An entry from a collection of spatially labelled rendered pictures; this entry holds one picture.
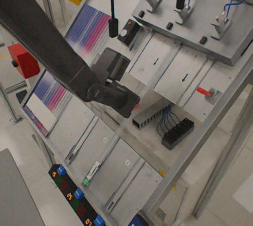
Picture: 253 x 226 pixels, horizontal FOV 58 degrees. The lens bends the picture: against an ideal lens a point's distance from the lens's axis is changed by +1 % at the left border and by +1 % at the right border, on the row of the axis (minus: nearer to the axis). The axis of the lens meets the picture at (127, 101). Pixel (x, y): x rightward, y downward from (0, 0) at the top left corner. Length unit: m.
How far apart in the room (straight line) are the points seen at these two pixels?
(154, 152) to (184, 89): 0.39
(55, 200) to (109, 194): 0.90
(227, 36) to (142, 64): 0.26
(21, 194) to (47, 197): 0.66
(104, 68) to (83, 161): 0.39
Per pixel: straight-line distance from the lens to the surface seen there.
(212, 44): 0.60
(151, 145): 0.98
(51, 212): 1.57
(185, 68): 0.66
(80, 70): 0.42
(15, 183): 1.00
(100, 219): 0.74
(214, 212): 1.59
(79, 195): 0.79
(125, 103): 0.58
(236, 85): 0.61
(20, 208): 0.94
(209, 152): 1.01
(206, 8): 0.66
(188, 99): 0.63
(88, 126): 0.79
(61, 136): 0.87
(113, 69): 0.51
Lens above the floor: 1.41
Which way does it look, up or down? 43 degrees down
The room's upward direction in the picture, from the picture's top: straight up
